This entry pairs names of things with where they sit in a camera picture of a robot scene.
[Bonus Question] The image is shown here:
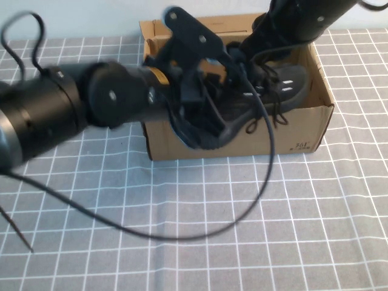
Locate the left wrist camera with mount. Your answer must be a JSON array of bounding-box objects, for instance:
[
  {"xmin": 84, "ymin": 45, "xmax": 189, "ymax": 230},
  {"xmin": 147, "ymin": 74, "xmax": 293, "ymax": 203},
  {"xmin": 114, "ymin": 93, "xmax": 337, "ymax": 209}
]
[{"xmin": 162, "ymin": 7, "xmax": 227, "ymax": 61}]

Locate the grey white-checked tablecloth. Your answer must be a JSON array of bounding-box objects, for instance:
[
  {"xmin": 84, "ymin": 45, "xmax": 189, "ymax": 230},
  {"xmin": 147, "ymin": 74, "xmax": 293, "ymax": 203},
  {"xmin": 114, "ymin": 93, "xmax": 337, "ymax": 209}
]
[{"xmin": 0, "ymin": 27, "xmax": 388, "ymax": 291}]

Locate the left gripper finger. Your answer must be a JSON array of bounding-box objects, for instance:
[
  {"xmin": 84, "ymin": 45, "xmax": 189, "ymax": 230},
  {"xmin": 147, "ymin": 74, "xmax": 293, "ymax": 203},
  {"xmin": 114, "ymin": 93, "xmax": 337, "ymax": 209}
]
[
  {"xmin": 199, "ymin": 87, "xmax": 232, "ymax": 141},
  {"xmin": 223, "ymin": 50, "xmax": 253, "ymax": 89}
]

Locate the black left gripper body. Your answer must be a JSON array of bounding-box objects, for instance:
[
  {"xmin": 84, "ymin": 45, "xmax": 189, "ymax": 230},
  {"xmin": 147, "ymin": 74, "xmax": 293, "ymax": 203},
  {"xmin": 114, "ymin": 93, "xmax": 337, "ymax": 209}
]
[{"xmin": 144, "ymin": 39, "xmax": 232, "ymax": 147}]

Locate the brown cardboard shoe box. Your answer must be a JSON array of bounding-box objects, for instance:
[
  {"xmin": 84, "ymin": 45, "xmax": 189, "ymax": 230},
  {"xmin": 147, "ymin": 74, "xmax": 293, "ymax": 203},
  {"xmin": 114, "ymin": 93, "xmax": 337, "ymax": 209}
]
[{"xmin": 138, "ymin": 12, "xmax": 336, "ymax": 161}]

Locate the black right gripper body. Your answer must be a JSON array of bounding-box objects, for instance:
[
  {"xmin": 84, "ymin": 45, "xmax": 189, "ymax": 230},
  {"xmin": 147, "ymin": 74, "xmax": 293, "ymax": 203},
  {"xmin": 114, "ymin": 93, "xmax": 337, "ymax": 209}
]
[{"xmin": 241, "ymin": 11, "xmax": 304, "ymax": 59}]

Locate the thin dark wire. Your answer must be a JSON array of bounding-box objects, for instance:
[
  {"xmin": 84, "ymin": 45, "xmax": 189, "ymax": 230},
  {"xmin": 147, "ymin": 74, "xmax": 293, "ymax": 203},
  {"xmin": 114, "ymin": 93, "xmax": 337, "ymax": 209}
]
[{"xmin": 0, "ymin": 205, "xmax": 35, "ymax": 253}]

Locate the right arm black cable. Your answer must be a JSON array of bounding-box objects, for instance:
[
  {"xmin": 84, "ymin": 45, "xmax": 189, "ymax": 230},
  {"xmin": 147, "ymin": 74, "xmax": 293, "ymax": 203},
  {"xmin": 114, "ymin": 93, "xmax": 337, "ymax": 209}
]
[{"xmin": 250, "ymin": 0, "xmax": 388, "ymax": 63}]

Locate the long black camera cable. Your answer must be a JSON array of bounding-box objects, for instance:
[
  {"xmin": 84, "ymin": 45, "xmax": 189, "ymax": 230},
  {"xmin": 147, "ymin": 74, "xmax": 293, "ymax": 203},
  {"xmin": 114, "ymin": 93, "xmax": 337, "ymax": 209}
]
[{"xmin": 0, "ymin": 53, "xmax": 275, "ymax": 241}]

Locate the black lace-up sneaker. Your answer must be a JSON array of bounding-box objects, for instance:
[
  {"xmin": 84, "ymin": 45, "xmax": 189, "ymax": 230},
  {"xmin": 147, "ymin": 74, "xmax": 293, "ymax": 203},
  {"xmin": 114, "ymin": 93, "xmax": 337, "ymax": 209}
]
[{"xmin": 193, "ymin": 41, "xmax": 309, "ymax": 152}]

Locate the black looped cable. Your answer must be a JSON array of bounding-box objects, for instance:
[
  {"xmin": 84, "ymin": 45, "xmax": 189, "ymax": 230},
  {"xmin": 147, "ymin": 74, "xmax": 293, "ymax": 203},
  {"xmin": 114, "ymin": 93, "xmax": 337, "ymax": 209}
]
[{"xmin": 0, "ymin": 10, "xmax": 50, "ymax": 77}]

